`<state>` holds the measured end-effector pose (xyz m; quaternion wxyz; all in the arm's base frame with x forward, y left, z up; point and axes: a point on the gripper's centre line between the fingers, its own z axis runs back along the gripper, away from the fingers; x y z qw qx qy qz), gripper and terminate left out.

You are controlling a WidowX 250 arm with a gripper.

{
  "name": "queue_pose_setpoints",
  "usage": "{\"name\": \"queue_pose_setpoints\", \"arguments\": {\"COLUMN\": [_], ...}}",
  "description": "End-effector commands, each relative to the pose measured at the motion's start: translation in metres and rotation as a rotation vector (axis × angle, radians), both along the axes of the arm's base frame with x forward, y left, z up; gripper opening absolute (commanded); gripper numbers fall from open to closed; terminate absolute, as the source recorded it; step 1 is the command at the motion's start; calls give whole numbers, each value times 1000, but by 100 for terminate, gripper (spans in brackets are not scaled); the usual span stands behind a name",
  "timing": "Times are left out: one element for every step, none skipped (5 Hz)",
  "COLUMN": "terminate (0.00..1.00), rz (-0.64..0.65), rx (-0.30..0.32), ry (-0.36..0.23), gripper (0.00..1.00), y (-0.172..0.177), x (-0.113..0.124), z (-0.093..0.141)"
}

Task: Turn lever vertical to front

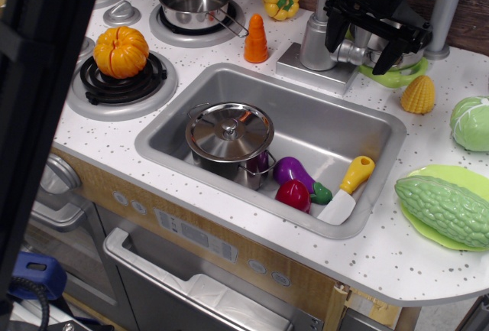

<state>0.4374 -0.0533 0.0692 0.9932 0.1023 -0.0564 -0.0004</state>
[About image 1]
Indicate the purple toy eggplant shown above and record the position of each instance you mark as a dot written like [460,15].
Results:
[290,168]

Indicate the grey round oven knob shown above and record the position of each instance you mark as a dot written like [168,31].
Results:
[58,176]

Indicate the green toy cabbage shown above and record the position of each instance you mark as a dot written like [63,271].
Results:
[469,123]

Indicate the silver sink basin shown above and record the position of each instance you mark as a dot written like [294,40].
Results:
[323,132]

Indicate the steel pot on green holder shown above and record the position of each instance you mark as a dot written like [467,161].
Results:
[366,40]

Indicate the grey right support pole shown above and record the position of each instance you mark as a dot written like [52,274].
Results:
[443,14]

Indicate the green toy bitter melon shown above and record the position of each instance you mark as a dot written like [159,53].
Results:
[451,210]

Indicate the black camera frame post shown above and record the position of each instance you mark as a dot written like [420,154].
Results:
[40,44]

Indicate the yellow handled toy knife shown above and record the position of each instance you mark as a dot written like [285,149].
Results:
[342,204]

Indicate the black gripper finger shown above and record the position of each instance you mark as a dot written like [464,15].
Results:
[336,29]
[390,52]

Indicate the small steel saucepan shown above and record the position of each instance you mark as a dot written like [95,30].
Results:
[196,15]

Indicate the orange toy pumpkin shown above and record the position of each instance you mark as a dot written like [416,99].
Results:
[121,52]

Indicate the yellow toy bell pepper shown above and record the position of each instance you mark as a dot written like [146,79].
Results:
[281,10]

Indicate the grey stove knob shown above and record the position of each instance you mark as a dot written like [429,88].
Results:
[122,14]

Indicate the light green plate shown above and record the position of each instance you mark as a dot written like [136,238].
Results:
[459,176]

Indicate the steel pot with lid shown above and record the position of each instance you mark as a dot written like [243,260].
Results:
[232,140]

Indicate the silver oven door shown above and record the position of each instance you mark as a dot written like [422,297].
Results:
[67,227]

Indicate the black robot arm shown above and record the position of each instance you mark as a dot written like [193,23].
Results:
[392,20]

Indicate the silver toy faucet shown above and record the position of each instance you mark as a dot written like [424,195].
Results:
[310,62]

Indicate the yellow toy corn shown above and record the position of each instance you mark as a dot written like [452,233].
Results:
[420,95]

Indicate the front left stove burner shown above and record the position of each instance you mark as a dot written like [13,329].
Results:
[97,96]

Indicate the blue clamp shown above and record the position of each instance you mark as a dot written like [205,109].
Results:
[41,270]

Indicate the green pot holder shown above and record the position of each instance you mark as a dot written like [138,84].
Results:
[396,78]

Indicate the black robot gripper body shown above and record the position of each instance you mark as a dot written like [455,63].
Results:
[388,19]

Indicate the orange toy carrot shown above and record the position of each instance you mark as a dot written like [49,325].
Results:
[255,44]

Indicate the silver dishwasher door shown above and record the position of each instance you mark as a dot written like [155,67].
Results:
[171,289]

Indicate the rear stove burner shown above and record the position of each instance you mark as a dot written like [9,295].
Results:
[178,37]

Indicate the red toy tomato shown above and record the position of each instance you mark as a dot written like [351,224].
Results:
[295,194]

